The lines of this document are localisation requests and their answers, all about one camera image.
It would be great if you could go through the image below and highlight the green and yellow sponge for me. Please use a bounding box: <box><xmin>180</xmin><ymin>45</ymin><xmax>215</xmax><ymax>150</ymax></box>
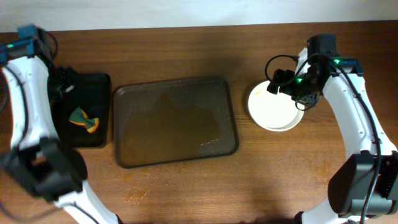
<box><xmin>68</xmin><ymin>107</ymin><xmax>100</xmax><ymax>134</ymax></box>

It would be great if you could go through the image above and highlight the white plate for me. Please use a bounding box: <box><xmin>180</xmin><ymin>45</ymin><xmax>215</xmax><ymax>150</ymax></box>
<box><xmin>247</xmin><ymin>81</ymin><xmax>304</xmax><ymax>120</ymax></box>

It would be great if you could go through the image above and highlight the pale blue-white plate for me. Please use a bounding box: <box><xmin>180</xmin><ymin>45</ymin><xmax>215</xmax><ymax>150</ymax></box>
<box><xmin>252</xmin><ymin>114</ymin><xmax>303</xmax><ymax>132</ymax></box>

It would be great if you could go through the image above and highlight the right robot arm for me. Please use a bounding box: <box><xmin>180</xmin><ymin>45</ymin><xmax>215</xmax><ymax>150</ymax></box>
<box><xmin>267</xmin><ymin>34</ymin><xmax>397</xmax><ymax>224</ymax></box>

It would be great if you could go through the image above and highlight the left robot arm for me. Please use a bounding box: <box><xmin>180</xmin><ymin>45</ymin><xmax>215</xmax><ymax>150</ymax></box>
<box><xmin>1</xmin><ymin>25</ymin><xmax>121</xmax><ymax>223</ymax></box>

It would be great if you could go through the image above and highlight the black rectangular tray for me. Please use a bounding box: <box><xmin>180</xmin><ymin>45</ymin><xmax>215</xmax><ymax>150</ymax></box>
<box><xmin>52</xmin><ymin>73</ymin><xmax>111</xmax><ymax>148</ymax></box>

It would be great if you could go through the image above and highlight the brown serving tray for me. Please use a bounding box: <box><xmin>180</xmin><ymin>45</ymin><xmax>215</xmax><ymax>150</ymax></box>
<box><xmin>113</xmin><ymin>77</ymin><xmax>239</xmax><ymax>169</ymax></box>

